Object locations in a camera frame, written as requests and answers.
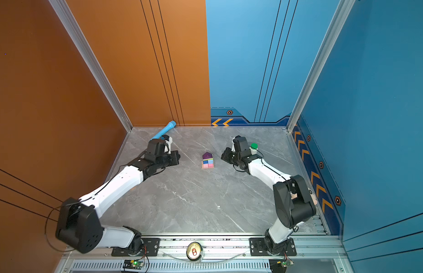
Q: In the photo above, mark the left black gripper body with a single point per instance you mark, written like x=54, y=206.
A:
x=168, y=160

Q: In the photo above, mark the aluminium front rail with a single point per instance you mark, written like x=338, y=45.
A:
x=222, y=253

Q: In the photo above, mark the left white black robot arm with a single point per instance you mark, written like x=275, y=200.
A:
x=79, y=223

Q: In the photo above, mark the left green circuit board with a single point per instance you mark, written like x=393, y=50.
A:
x=135, y=264

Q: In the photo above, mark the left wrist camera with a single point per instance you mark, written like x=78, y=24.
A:
x=168, y=142

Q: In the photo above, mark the white bottle green cap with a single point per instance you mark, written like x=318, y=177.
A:
x=254, y=146

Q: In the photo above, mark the round emergency button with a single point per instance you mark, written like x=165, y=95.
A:
x=194, y=252

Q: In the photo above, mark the purple block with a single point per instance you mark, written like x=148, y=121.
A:
x=207, y=156

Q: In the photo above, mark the right circuit board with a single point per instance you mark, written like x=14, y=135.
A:
x=285, y=263

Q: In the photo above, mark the blue toy microphone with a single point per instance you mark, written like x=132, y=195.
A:
x=170, y=125

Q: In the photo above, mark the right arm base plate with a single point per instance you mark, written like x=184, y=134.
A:
x=258, y=247

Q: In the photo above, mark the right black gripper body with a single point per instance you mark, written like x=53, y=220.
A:
x=232, y=157

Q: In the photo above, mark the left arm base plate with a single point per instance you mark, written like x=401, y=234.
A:
x=148, y=247

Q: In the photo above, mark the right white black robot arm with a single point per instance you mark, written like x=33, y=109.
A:
x=294, y=202

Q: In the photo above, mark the pink plush doll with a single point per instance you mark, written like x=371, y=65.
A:
x=313, y=197

